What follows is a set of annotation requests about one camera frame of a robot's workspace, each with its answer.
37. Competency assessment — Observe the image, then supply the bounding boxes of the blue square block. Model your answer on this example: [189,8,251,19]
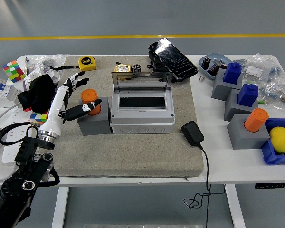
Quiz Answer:
[237,83,259,107]
[222,62,242,84]

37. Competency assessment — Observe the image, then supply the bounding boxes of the small colourful puzzle cube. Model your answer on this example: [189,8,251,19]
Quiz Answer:
[29,111,49,124]

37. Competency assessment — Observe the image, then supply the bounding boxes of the black adapter cord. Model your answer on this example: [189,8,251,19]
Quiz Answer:
[183,142,226,228]

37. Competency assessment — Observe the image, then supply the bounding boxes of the yellow lemon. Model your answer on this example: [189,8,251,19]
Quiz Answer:
[269,126,285,153]

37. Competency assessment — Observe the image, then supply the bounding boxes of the grey holder block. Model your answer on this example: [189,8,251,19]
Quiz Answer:
[77,96,112,136]
[224,88,259,122]
[211,68,243,102]
[227,114,270,150]

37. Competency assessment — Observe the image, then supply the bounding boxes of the black tape measure strap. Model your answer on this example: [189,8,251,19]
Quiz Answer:
[49,65,80,72]

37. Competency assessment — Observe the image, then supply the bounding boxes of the white printed package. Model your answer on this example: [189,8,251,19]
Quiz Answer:
[23,65,61,91]

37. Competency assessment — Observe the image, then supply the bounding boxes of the white circuit breaker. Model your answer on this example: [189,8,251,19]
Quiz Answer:
[0,83,22,109]

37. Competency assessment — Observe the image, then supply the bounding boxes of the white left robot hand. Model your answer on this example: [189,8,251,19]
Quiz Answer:
[38,70,103,140]

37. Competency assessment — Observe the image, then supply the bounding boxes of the glossy black case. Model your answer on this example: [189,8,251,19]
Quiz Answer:
[148,38,199,83]

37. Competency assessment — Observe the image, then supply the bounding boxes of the orange cylinder battery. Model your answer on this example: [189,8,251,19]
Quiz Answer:
[80,89,102,116]
[243,108,269,133]

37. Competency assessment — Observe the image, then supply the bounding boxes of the yellow tape measure black print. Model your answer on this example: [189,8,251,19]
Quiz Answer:
[78,56,97,71]

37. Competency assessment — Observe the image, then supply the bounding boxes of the yellow tape measure chrome face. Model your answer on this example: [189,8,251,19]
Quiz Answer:
[114,63,133,73]

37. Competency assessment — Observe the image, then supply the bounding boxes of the dark red capacitor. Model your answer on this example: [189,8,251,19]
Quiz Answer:
[207,63,220,75]

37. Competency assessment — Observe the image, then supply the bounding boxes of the clear bag of small parts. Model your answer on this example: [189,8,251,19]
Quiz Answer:
[26,53,69,72]

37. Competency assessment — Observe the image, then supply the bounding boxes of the grey junction box clear lid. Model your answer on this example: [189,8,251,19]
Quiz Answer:
[109,71,176,135]

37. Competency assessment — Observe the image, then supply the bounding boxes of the blue plastic bin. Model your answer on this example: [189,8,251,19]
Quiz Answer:
[260,118,285,165]

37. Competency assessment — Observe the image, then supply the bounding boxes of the blue-grey tray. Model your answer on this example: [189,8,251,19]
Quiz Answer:
[199,52,231,81]

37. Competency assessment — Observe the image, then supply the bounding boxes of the black power adapter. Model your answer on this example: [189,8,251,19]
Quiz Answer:
[180,120,205,147]

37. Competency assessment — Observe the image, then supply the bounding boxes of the black table control panel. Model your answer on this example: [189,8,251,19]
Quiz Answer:
[255,182,285,190]

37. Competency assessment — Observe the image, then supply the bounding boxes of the large colourful puzzle cube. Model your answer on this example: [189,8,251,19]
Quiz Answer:
[2,60,26,84]

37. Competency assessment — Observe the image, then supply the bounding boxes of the black cloth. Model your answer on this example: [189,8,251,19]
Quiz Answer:
[17,74,60,114]

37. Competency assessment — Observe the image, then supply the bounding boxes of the white power strip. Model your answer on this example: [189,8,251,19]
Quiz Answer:
[1,104,48,167]

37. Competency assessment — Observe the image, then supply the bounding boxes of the clear bag of resistors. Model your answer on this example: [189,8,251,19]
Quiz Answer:
[258,78,285,114]
[232,53,282,83]

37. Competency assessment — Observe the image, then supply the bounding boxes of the white table leg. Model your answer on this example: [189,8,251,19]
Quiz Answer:
[51,186,70,228]
[224,184,247,228]

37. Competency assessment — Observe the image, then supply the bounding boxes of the grey-brown mat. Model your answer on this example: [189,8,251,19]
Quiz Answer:
[41,55,204,178]

